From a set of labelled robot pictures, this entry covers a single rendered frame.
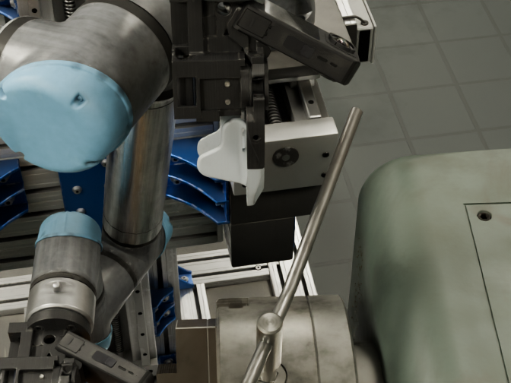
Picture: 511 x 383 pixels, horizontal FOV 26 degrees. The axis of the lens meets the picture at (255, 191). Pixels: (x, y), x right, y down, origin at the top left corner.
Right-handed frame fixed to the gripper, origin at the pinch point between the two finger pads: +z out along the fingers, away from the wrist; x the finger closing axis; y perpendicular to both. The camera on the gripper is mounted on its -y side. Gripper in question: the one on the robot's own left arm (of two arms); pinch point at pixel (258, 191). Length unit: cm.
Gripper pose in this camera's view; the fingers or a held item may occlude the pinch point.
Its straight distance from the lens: 101.2
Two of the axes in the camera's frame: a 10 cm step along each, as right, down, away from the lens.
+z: 0.1, 9.0, 4.3
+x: 0.4, 4.3, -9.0
